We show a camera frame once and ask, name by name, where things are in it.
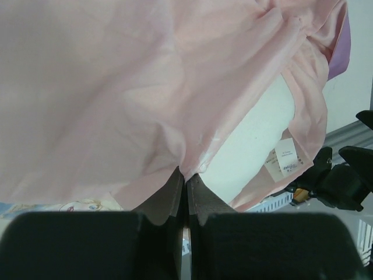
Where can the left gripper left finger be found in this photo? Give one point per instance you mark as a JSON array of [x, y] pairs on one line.
[[163, 203]]

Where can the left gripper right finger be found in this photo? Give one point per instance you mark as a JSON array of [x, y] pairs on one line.
[[202, 202]]

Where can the pink Journey pillow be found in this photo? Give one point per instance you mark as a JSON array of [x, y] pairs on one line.
[[105, 99]]

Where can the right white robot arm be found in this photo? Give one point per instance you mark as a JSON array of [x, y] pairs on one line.
[[341, 176]]

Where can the white pillow care label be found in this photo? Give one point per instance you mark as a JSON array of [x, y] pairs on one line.
[[283, 161]]

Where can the white slotted cable duct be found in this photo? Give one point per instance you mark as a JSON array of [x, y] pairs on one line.
[[279, 200]]

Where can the aluminium mounting rail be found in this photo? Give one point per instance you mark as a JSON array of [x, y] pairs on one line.
[[355, 134]]

